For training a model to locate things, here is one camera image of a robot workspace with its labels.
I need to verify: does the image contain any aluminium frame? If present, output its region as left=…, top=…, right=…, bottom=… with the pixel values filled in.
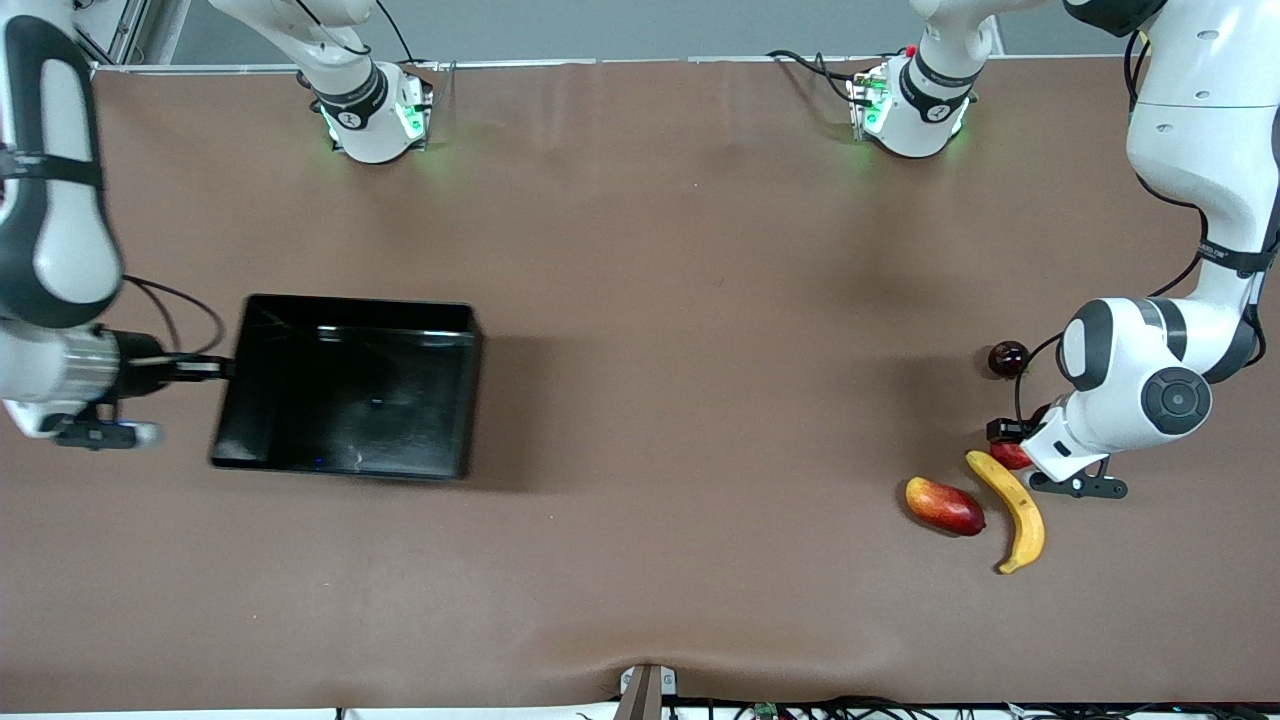
left=72, top=0, right=191, bottom=69

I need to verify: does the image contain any brown table cover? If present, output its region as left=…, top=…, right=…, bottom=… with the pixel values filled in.
left=0, top=55, right=1280, bottom=713

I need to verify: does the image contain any yellow banana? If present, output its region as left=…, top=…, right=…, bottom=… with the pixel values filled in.
left=965, top=450, right=1046, bottom=576

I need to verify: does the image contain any red yellow mango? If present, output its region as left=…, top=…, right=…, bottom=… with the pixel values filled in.
left=905, top=477, right=987, bottom=538

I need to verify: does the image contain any black right base cable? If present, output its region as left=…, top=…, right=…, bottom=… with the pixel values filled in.
left=372, top=0, right=419, bottom=63

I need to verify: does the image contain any black plastic box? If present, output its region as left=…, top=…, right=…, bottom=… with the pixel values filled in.
left=208, top=293, right=484, bottom=481

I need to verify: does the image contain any black base cable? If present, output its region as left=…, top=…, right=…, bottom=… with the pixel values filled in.
left=766, top=48, right=863, bottom=101
left=372, top=0, right=419, bottom=63

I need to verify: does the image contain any metal table edge bracket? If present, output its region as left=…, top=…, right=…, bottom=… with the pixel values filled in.
left=618, top=663, right=679, bottom=720

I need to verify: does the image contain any black left base cable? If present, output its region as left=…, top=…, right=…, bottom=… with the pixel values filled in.
left=766, top=48, right=863, bottom=101

